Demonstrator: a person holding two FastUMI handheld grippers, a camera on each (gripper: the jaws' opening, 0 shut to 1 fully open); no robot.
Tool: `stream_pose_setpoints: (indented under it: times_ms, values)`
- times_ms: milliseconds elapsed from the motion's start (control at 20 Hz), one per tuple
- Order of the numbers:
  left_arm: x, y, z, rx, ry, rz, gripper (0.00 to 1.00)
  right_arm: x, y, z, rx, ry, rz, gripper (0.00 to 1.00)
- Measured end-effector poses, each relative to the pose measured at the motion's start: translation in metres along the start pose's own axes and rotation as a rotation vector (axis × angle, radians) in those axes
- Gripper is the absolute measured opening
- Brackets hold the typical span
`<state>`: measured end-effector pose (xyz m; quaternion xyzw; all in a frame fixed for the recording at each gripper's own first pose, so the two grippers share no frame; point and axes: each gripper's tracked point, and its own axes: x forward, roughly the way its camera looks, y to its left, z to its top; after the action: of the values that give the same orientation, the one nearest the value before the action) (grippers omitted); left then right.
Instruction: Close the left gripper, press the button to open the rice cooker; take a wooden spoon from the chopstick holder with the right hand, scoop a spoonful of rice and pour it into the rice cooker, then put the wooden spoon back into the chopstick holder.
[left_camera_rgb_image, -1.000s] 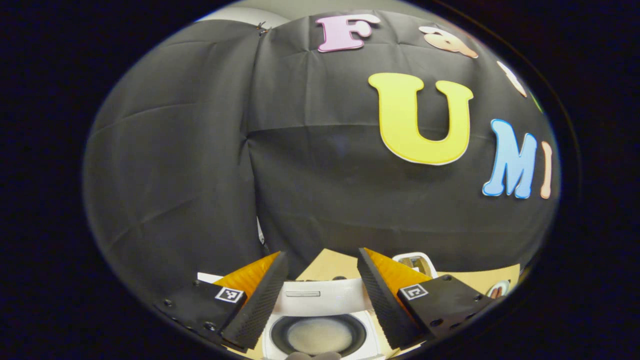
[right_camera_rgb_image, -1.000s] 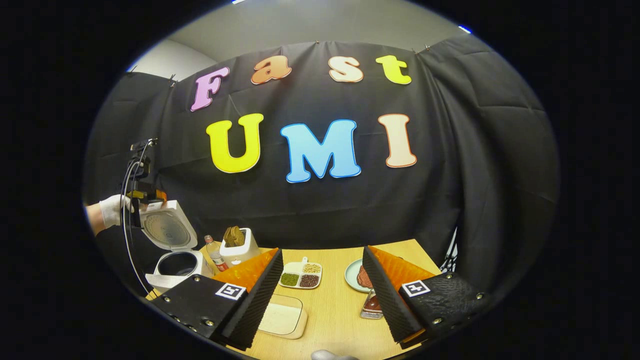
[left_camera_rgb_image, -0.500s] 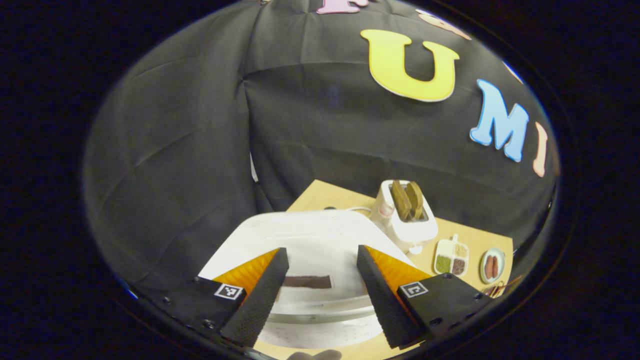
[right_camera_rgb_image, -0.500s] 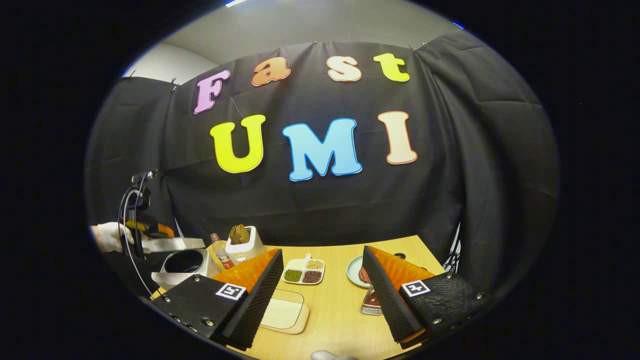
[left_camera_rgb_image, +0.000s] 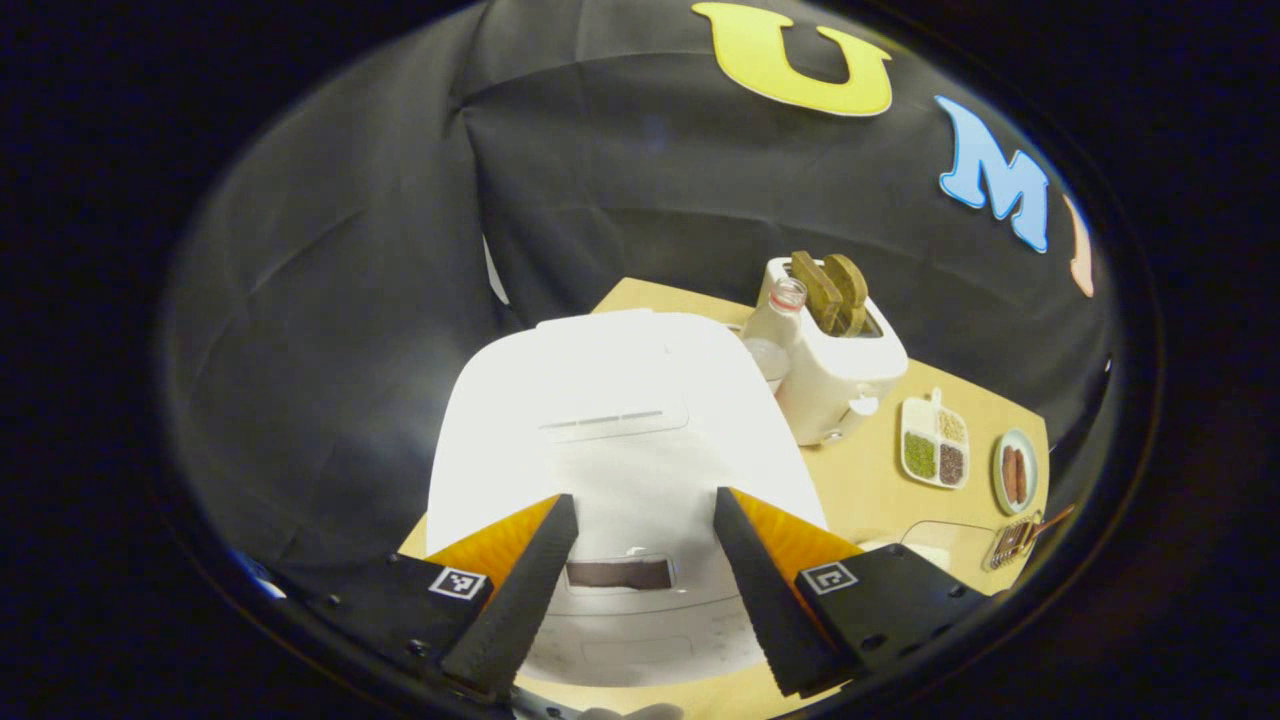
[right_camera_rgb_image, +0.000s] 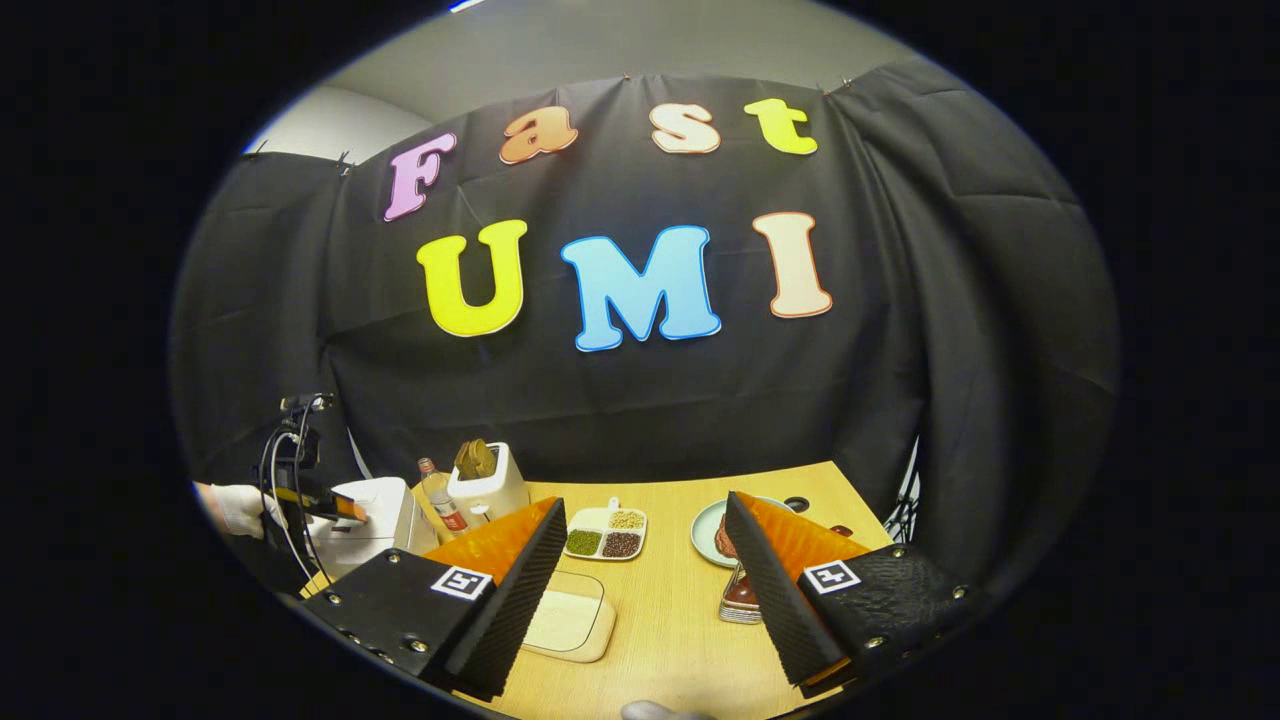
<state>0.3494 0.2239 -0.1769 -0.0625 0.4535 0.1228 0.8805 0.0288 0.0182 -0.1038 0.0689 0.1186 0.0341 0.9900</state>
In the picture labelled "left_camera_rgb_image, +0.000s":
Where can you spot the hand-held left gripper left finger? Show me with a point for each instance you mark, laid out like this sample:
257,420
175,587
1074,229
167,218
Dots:
520,600

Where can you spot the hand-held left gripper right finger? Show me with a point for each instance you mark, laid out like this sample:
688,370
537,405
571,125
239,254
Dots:
765,600

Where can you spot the white rice cooker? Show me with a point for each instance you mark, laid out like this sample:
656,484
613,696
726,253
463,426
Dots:
620,450

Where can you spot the clear tray of rice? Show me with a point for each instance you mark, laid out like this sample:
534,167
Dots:
950,545

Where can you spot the white toaster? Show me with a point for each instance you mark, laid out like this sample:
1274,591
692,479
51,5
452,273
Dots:
840,385

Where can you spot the white divided grain dish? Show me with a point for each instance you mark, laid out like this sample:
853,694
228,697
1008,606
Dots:
933,445

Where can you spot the clear plastic bottle red label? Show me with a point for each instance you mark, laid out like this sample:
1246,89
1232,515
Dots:
775,330

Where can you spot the brown sausage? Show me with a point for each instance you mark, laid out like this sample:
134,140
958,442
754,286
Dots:
1008,475
1020,475

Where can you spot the pale green plate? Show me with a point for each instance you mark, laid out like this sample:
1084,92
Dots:
1032,470

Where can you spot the brown toast slice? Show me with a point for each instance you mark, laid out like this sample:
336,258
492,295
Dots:
852,285
812,290

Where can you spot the black backdrop cloth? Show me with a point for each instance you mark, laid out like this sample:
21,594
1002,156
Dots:
350,250

